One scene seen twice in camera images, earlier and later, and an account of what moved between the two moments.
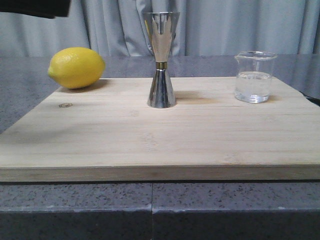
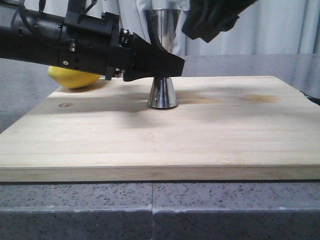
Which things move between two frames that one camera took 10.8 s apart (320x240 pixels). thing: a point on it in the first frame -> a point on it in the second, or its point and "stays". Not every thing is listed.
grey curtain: [204, 28] stays
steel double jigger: [161, 26] stays
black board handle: [316, 101] stays
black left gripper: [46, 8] -> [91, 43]
